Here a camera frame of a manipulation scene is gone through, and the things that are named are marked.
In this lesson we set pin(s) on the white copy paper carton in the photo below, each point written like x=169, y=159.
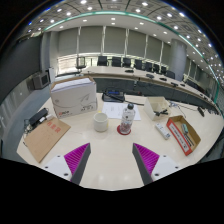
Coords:
x=73, y=100

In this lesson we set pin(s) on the black power adapter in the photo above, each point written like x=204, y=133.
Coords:
x=37, y=116

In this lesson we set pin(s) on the black desk microphone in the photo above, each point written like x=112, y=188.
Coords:
x=201, y=111

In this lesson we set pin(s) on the grey box monitor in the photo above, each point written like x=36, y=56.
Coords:
x=41, y=80

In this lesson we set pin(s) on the black marker pen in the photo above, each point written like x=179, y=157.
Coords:
x=161, y=112

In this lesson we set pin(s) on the long curved conference desk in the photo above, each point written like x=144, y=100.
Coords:
x=110, y=70

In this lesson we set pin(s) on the black desk phone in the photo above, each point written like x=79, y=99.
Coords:
x=113, y=96

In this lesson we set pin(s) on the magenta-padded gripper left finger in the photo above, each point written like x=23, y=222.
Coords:
x=77, y=157

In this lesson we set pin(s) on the brown paper envelope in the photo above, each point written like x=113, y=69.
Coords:
x=46, y=138

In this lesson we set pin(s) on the white ceramic cup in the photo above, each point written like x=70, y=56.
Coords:
x=100, y=123

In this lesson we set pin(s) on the red-edged cardboard tray box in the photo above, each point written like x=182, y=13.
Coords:
x=177, y=136

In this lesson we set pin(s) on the recessed ceiling lights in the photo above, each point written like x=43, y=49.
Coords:
x=113, y=19

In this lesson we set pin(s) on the small green box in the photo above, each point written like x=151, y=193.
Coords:
x=185, y=128

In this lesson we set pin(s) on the clear black-capped water bottle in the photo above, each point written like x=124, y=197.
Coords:
x=127, y=120

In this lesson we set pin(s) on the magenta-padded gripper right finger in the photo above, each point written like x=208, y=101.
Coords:
x=146, y=157

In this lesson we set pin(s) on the open beige cardboard box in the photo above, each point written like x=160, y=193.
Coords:
x=151, y=106

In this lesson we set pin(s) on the white printed paper sheet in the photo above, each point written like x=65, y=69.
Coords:
x=111, y=111

